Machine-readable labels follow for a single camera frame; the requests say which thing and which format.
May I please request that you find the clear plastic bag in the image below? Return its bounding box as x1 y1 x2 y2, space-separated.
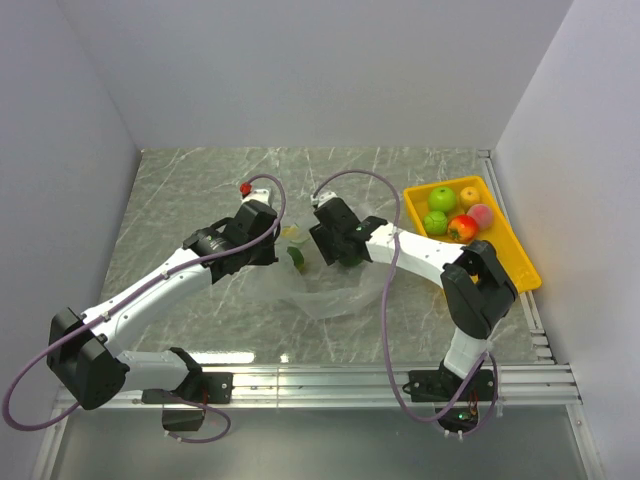
263 213 388 320

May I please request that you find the green fruit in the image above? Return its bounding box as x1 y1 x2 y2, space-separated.
423 211 449 236

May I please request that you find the red fruit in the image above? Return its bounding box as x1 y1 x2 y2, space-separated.
446 214 479 244

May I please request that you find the dark green vegetable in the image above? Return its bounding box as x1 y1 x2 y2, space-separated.
339 257 362 268

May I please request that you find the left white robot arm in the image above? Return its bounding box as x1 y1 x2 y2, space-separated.
46 198 277 410

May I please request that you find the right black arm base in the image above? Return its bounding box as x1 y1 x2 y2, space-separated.
402 366 498 435

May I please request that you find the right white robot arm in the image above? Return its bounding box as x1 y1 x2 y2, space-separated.
310 192 518 400

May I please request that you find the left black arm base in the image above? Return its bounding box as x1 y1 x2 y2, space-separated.
141 372 234 441

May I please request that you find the small orange fruit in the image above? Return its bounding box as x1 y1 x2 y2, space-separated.
459 186 482 211

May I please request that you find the green apple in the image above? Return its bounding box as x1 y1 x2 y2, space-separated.
427 186 457 214

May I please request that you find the pink peach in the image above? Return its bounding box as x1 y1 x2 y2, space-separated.
467 203 494 231

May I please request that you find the yellow plastic tray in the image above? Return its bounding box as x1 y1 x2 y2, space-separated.
403 176 542 293

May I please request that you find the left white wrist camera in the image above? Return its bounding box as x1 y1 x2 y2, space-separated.
239 182 273 206

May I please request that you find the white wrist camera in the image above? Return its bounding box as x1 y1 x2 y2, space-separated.
311 191 337 209
239 182 273 206

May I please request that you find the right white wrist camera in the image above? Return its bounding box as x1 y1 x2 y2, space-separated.
311 191 337 209

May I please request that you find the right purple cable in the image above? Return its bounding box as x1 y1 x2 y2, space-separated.
312 170 500 435

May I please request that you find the purple cable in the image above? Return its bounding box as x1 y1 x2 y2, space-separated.
2 174 287 444
312 170 500 435

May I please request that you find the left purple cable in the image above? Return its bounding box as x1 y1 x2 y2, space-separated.
2 174 287 444

